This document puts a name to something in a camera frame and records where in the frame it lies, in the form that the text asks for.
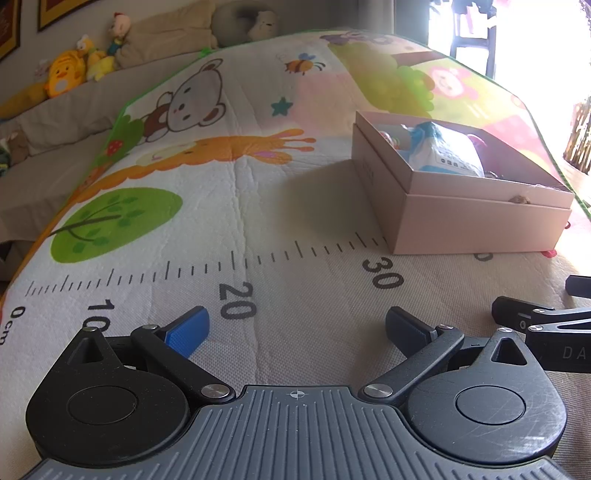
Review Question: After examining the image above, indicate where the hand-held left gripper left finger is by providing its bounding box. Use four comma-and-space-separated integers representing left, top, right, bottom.
65, 306, 232, 402

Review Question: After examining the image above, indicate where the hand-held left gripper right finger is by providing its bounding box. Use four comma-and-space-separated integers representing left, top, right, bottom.
361, 306, 532, 401

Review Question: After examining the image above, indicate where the pink cardboard box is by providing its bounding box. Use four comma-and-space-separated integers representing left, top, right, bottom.
352, 110, 576, 256

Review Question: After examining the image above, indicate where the blue tissue pack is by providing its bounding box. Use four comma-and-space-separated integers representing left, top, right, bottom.
405, 121, 486, 179

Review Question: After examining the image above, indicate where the printed play mat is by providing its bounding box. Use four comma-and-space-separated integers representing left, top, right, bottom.
0, 28, 591, 467

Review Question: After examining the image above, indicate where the grey sofa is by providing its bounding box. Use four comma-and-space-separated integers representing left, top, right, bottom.
0, 44, 213, 282

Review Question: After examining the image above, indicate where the black chair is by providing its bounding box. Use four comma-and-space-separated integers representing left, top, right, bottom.
450, 0, 500, 77

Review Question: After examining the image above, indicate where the small yellow plush toy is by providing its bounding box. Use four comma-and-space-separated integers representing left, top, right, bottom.
86, 46, 116, 82

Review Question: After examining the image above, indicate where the yellow duck plush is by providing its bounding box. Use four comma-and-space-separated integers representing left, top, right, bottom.
46, 51, 88, 99

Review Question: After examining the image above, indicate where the long yellow plush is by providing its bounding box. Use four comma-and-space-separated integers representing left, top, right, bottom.
0, 82, 52, 119

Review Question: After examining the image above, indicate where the beige pillow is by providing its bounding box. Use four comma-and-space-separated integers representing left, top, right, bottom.
115, 8, 219, 71

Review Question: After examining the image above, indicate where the red hat doll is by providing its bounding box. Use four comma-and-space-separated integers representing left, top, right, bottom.
107, 11, 132, 57

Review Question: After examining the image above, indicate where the grey plush cat toy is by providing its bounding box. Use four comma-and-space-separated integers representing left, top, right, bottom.
211, 0, 280, 48

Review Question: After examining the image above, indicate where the white grey plush toy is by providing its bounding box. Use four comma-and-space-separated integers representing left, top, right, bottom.
248, 9, 279, 41

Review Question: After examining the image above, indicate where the wooden picture frame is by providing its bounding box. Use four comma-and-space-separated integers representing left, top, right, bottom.
0, 0, 22, 61
37, 0, 101, 32

